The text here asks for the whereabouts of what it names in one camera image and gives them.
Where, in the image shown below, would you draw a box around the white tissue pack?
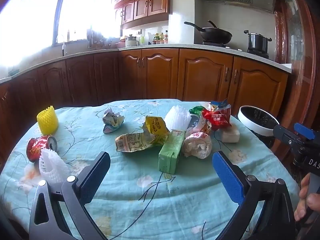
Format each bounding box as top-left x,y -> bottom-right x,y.
220,125 -> 240,143

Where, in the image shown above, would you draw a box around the white kitchen countertop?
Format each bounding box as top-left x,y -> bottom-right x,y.
0,44 -> 292,84

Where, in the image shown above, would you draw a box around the yellow snack bag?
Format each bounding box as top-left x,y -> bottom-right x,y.
115,116 -> 170,153

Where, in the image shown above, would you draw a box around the wooden upper kitchen cabinets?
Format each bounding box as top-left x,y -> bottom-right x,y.
110,0 -> 193,29

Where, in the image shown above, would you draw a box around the white bin with black bag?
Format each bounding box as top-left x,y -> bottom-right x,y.
237,105 -> 282,150

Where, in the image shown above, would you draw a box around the steel cooking pot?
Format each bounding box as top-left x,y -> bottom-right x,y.
244,30 -> 272,53

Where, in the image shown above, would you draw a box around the wooden door frame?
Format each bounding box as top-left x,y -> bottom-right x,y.
274,0 -> 320,160

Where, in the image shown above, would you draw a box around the wooden lower kitchen cabinets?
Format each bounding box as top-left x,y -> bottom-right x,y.
0,47 -> 292,130

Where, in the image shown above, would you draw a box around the crumpled paper wrapper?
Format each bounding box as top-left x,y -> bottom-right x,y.
102,108 -> 125,133

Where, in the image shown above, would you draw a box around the wooden kitchen cabinets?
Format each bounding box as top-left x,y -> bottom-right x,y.
110,0 -> 193,29
0,47 -> 292,130

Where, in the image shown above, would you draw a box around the person's right hand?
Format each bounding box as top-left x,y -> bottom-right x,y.
294,172 -> 320,222

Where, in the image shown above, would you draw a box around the red snack packet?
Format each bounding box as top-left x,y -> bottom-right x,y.
201,99 -> 232,130

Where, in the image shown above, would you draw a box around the gas stove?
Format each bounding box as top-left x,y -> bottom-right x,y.
202,40 -> 269,59

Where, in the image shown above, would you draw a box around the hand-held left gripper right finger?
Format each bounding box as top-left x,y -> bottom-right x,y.
212,151 -> 297,240

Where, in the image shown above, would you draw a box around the white plastic bag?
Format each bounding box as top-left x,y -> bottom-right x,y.
182,132 -> 213,159

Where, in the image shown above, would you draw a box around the large white foam net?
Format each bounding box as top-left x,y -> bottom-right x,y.
164,105 -> 192,132

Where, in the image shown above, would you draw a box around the green snack wrapper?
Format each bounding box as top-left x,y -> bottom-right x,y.
189,106 -> 208,130

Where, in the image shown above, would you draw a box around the crushed red can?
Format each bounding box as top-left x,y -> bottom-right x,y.
27,135 -> 58,163

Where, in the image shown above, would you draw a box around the black wok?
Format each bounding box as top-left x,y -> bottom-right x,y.
184,20 -> 233,44

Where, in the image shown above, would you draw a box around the light blue floral tablecloth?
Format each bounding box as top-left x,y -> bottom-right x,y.
0,99 -> 300,240

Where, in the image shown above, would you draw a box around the small white foam net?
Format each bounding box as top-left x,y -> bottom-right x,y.
37,149 -> 70,183

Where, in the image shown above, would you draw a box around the green drink carton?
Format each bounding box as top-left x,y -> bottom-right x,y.
159,129 -> 187,175

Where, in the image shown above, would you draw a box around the white electric cooker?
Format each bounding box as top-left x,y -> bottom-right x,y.
124,34 -> 140,48

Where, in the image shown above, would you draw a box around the yellow foam fruit net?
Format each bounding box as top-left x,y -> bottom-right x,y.
37,105 -> 59,135

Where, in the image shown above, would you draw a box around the kitchen window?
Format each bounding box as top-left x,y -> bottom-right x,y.
0,0 -> 120,63

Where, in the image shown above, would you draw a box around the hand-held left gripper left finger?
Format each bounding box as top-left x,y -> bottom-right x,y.
29,151 -> 111,240

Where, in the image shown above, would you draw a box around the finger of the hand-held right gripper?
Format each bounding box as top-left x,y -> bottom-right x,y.
273,124 -> 304,147
294,123 -> 316,141

